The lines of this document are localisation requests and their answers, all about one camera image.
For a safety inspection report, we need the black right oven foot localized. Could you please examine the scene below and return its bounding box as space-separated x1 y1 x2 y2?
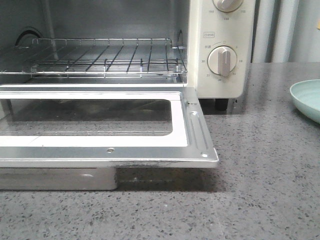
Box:
215 98 229 111

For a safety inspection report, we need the glass oven door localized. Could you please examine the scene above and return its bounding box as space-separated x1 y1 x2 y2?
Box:
0 85 219 168

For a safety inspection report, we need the light green round plate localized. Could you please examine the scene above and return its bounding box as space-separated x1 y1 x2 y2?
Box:
289 79 320 124

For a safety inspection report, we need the light grey curtain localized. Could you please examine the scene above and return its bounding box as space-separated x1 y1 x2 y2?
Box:
251 0 320 63

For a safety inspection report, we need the beige timer knob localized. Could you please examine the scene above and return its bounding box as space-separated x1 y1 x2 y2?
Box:
207 46 237 77

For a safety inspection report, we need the silver crumb tray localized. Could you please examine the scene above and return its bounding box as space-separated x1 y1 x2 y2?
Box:
0 167 118 191

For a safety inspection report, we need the metal wire oven rack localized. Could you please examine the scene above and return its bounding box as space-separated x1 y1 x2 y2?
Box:
0 38 187 78

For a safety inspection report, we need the cream white toaster oven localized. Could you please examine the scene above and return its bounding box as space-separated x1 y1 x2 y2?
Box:
0 0 256 99

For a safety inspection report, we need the beige temperature knob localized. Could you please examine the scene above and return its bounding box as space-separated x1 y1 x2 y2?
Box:
213 0 243 13

